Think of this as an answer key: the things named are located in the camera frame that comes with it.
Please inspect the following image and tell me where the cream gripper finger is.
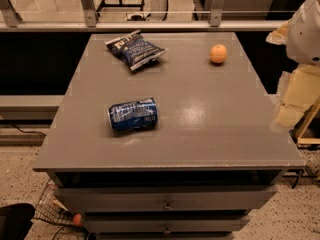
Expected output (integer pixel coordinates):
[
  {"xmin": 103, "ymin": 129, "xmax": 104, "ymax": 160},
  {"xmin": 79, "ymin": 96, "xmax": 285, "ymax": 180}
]
[
  {"xmin": 273, "ymin": 64, "xmax": 320, "ymax": 128},
  {"xmin": 266, "ymin": 21, "xmax": 289, "ymax": 45}
]

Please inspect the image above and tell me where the blue pepsi can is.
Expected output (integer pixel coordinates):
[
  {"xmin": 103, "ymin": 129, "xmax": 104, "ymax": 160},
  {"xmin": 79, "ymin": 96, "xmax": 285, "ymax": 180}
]
[{"xmin": 108, "ymin": 98, "xmax": 158, "ymax": 131}]

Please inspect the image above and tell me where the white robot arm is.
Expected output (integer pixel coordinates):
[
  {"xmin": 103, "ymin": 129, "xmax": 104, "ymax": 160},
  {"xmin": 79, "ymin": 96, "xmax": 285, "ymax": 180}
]
[{"xmin": 266, "ymin": 0, "xmax": 320, "ymax": 128}]

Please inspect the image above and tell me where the orange fruit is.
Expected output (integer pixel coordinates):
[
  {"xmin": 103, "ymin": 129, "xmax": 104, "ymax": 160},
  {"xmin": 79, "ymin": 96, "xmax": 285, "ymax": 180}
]
[{"xmin": 210, "ymin": 44, "xmax": 227, "ymax": 64}]

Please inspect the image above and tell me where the grey drawer cabinet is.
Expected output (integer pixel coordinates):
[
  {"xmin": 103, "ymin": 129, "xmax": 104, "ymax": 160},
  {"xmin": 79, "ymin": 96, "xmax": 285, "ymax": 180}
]
[{"xmin": 34, "ymin": 33, "xmax": 304, "ymax": 240}]

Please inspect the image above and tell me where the blue chip bag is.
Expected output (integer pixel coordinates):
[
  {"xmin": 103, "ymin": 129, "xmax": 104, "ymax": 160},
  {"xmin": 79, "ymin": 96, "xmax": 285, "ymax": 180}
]
[{"xmin": 105, "ymin": 30, "xmax": 166, "ymax": 72}]

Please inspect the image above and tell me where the black stand base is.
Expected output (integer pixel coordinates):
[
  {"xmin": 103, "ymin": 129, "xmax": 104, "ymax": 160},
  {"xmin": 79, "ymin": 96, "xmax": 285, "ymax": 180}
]
[{"xmin": 96, "ymin": 0, "xmax": 145, "ymax": 13}]

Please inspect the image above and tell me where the lower grey drawer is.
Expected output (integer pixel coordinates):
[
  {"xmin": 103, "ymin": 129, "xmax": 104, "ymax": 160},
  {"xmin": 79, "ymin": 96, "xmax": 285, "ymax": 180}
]
[{"xmin": 83, "ymin": 213, "xmax": 250, "ymax": 234}]

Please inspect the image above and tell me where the grey drawer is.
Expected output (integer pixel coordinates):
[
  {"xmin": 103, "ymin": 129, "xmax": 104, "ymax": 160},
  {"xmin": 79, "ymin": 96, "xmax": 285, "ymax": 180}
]
[
  {"xmin": 55, "ymin": 185, "xmax": 277, "ymax": 213},
  {"xmin": 83, "ymin": 213, "xmax": 250, "ymax": 234}
]

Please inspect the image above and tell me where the upper grey drawer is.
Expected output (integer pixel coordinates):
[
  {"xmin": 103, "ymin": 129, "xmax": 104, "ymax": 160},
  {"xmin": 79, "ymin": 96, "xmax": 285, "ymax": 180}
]
[{"xmin": 55, "ymin": 185, "xmax": 277, "ymax": 213}]

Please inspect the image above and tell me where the small orange ball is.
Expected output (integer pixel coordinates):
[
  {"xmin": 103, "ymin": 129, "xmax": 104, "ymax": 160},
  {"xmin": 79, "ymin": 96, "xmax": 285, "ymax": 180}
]
[{"xmin": 72, "ymin": 213, "xmax": 82, "ymax": 227}]

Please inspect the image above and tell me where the wooden yellow frame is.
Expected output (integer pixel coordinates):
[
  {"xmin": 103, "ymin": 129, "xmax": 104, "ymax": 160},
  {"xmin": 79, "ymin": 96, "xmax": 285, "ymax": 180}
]
[{"xmin": 294, "ymin": 96, "xmax": 320, "ymax": 145}]

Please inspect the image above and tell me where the wire basket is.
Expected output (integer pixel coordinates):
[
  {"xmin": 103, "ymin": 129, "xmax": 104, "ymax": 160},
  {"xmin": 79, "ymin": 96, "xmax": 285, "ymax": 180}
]
[{"xmin": 33, "ymin": 180, "xmax": 78, "ymax": 228}]

